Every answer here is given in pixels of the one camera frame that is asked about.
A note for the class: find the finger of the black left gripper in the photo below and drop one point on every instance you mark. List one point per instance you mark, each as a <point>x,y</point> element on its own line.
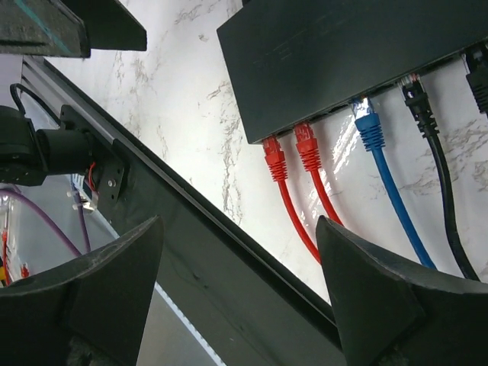
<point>109,25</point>
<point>42,28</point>

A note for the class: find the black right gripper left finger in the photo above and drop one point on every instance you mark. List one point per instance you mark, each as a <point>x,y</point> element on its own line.
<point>91,310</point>

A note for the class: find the black network switch box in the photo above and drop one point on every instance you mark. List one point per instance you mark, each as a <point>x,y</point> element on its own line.
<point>290,61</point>

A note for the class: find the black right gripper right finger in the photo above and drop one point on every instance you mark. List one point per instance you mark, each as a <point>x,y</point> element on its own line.
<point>390,310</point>

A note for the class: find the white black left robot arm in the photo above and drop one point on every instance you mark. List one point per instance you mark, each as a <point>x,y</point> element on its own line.
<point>28,156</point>

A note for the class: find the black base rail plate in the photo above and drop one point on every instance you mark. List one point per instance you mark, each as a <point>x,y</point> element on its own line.
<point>247,306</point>

